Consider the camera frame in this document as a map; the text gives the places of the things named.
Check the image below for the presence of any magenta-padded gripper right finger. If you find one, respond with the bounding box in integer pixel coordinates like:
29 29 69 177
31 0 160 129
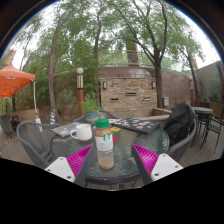
130 143 184 186

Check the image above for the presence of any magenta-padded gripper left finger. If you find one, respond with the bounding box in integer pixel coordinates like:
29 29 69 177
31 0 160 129
44 144 98 188

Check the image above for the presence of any green-capped coffee drink bottle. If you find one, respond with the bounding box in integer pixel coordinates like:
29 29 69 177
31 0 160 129
94 118 115 170

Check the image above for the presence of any white ceramic mug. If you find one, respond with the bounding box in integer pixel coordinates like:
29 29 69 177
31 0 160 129
69 123 93 143

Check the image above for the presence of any grey laptop with stickers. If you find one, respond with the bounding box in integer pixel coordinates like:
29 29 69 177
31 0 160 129
51 121 83 138

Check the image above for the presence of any grey patio chair under jacket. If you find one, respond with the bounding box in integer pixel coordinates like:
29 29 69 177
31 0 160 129
166 119 198 163

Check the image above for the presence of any black laptop with stickers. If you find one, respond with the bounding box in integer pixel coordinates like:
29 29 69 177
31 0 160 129
110 117 162 136

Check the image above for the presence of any black jacket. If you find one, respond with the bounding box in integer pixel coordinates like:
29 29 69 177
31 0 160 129
163 102 196 148

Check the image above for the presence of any yellow blue striped bollard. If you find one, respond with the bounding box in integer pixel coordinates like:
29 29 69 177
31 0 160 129
49 109 57 125

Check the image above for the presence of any grey woven patio chair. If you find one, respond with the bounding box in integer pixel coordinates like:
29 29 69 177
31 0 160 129
16 120 63 169

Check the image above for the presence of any white sticker sheet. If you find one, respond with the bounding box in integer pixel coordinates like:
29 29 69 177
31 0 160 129
108 118 123 126

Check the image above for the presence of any green plant in blue pot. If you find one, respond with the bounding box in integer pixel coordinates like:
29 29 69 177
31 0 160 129
80 93 103 126

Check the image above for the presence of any wooden bench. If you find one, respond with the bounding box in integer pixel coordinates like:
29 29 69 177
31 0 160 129
11 109 36 123

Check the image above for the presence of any round dark patio table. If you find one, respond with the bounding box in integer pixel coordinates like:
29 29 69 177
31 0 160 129
191 106 214 145

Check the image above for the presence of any black metal patio chair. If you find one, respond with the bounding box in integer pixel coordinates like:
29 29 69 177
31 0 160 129
199 111 224 154

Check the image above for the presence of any dark lounge chair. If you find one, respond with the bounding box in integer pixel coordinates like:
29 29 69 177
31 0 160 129
0 114 19 138

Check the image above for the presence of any orange canopy tent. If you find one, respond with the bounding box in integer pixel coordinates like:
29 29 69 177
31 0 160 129
0 63 43 133

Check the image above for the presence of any wooden lamp post, globe light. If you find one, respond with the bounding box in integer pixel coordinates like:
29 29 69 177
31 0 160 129
76 67 85 118

